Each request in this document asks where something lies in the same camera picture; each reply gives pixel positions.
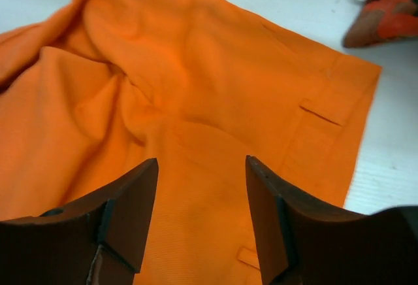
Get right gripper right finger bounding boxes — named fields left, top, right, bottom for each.
left=246, top=156, right=417, bottom=284

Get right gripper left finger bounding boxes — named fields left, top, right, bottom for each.
left=1, top=158, right=159, bottom=284

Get orange trousers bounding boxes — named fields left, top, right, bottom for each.
left=1, top=0, right=381, bottom=284

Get orange camouflage garment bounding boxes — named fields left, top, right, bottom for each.
left=342, top=0, right=417, bottom=48

